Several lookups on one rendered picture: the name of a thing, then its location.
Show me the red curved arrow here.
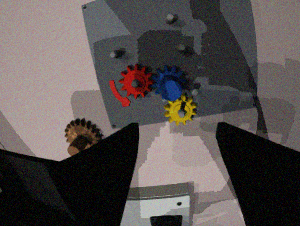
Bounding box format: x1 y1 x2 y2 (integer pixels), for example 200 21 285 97
109 81 130 108

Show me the brown toothed gear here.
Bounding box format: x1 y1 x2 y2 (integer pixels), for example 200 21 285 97
64 118 102 157

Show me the dark blue gear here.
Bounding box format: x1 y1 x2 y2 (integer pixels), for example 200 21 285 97
150 64 187 101

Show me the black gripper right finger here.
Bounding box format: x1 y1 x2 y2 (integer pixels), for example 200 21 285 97
216 122 300 226

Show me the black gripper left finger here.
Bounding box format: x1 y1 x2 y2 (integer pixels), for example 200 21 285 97
0 124 139 226

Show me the red gear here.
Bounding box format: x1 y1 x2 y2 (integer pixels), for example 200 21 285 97
119 63 154 100

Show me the yellow gear with black stripe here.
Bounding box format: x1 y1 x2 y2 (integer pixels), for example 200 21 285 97
163 93 198 125

